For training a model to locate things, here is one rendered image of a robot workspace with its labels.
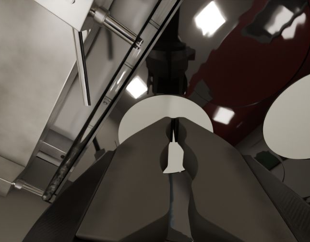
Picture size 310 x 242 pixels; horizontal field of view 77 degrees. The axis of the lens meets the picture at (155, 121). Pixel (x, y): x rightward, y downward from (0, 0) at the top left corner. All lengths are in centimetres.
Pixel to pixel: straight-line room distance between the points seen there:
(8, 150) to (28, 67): 12
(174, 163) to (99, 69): 15
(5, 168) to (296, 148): 34
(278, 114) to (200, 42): 10
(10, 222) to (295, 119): 35
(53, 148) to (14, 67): 13
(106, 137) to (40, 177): 18
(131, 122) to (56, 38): 10
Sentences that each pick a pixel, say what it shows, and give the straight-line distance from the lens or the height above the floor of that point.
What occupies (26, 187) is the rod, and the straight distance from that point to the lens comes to 32.
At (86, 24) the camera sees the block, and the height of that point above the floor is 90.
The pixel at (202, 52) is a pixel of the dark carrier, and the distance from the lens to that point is 18.
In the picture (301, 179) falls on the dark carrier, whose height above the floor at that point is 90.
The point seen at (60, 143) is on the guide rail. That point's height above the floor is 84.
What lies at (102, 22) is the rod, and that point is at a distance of 18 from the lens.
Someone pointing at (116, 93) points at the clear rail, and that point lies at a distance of 19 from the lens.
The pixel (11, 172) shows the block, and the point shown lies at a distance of 32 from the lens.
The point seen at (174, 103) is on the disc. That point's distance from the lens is 19.
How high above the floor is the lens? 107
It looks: 60 degrees down
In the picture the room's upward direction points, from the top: 175 degrees counter-clockwise
